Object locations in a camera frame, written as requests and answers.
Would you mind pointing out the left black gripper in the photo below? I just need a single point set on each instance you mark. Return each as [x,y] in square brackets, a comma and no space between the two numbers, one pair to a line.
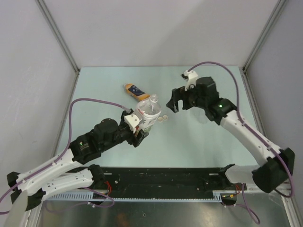
[141,134]

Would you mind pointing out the right aluminium corner post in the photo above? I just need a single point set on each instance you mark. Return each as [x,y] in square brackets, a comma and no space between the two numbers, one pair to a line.
[272,20]

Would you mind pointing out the left aluminium corner post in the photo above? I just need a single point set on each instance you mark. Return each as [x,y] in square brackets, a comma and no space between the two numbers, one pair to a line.
[57,33]

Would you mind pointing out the clear plastic bottle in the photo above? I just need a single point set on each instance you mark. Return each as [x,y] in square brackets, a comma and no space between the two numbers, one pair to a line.
[202,118]

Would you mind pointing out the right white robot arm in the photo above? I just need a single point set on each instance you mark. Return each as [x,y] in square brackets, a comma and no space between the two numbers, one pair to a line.
[276,165]

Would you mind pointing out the orange milk tea bottle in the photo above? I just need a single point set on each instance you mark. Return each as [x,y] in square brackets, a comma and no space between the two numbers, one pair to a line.
[135,92]

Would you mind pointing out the aluminium corner post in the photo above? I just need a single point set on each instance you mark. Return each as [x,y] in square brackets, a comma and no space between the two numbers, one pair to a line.
[57,33]
[272,20]

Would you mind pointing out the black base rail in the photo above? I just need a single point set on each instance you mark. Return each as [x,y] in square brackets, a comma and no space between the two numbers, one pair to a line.
[166,182]

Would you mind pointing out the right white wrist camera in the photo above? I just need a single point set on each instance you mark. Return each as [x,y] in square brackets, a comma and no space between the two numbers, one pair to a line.
[190,77]

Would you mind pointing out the white slotted cable duct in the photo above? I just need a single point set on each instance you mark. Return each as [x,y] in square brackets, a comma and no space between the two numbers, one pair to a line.
[215,196]

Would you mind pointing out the green label tea bottle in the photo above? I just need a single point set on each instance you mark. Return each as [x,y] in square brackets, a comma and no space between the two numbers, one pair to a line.
[149,111]

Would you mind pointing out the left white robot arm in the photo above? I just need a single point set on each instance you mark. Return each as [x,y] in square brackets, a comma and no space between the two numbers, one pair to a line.
[50,178]

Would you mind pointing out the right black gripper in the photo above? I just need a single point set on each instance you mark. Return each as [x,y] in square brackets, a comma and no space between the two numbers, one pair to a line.
[180,94]

